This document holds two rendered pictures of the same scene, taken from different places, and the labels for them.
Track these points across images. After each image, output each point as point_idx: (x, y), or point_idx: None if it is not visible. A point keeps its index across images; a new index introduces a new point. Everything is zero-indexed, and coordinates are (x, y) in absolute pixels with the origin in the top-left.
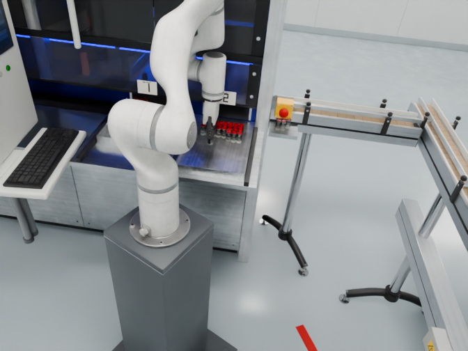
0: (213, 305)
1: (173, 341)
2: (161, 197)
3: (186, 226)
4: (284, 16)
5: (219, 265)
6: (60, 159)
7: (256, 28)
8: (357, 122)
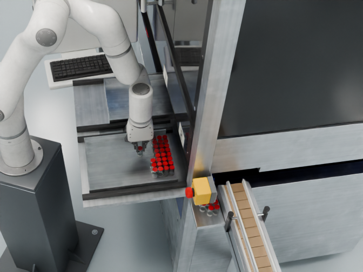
0: (111, 271)
1: (4, 230)
2: None
3: (19, 172)
4: (203, 108)
5: (159, 261)
6: (90, 75)
7: (195, 99)
8: None
